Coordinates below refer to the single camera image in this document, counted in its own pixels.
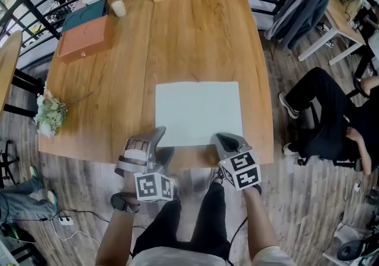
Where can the small black white block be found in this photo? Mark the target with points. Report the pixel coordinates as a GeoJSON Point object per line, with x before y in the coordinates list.
{"type": "Point", "coordinates": [351, 22]}

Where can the person's black trousers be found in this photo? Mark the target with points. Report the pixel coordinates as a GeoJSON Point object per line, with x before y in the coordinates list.
{"type": "Point", "coordinates": [207, 223]}

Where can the white flower bouquet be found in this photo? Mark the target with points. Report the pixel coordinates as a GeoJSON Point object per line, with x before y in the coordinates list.
{"type": "Point", "coordinates": [51, 113]}

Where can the person's grey shirt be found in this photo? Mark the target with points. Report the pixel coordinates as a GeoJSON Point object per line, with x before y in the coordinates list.
{"type": "Point", "coordinates": [177, 257]}

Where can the white power strip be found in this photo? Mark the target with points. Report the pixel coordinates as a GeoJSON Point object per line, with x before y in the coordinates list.
{"type": "Point", "coordinates": [65, 221]}

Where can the person's left hand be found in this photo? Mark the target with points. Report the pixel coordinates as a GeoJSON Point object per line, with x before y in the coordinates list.
{"type": "Point", "coordinates": [136, 144]}

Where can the person's right shoe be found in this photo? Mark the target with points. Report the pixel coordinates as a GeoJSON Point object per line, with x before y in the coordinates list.
{"type": "Point", "coordinates": [216, 176]}

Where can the black office chair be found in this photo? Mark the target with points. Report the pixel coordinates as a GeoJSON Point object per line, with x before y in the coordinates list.
{"type": "Point", "coordinates": [349, 164]}

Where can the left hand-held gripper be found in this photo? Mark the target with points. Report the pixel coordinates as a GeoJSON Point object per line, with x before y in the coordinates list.
{"type": "Point", "coordinates": [151, 187]}

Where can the dark green box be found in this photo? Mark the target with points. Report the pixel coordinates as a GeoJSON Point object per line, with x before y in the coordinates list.
{"type": "Point", "coordinates": [80, 17]}

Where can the white cup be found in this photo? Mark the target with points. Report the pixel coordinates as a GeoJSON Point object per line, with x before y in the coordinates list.
{"type": "Point", "coordinates": [119, 8]}

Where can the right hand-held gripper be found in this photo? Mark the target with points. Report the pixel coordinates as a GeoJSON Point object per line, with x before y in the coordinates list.
{"type": "Point", "coordinates": [242, 170]}

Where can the black chair base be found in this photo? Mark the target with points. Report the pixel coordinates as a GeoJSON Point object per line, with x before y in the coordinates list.
{"type": "Point", "coordinates": [7, 152]}

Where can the person's shoe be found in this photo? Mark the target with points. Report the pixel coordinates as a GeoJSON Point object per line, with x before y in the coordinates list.
{"type": "Point", "coordinates": [176, 185]}
{"type": "Point", "coordinates": [216, 176]}

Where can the round wooden table black base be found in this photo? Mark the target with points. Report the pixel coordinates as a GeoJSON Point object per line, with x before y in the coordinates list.
{"type": "Point", "coordinates": [9, 66]}

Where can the grey hanging coat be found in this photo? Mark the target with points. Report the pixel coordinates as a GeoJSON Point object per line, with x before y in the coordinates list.
{"type": "Point", "coordinates": [305, 7]}

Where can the person's left forearm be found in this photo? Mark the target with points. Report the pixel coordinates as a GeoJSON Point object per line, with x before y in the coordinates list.
{"type": "Point", "coordinates": [115, 235]}

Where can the black metal railing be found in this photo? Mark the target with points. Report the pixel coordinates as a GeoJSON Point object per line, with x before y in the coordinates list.
{"type": "Point", "coordinates": [45, 19]}

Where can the person's left shoe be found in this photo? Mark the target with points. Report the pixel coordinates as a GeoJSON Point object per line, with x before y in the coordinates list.
{"type": "Point", "coordinates": [176, 185]}

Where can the white wheeled machine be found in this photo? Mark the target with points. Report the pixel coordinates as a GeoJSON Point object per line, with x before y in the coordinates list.
{"type": "Point", "coordinates": [352, 250]}

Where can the person's right forearm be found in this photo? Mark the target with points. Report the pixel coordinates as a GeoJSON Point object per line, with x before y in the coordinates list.
{"type": "Point", "coordinates": [260, 223]}

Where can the wooden table white legs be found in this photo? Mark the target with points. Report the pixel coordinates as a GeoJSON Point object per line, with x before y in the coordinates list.
{"type": "Point", "coordinates": [177, 45]}
{"type": "Point", "coordinates": [337, 16]}

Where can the black wristwatch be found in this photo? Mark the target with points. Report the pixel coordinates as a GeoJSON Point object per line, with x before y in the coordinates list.
{"type": "Point", "coordinates": [118, 201]}

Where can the orange brown box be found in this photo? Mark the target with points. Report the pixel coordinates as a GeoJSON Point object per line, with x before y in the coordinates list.
{"type": "Point", "coordinates": [86, 36]}

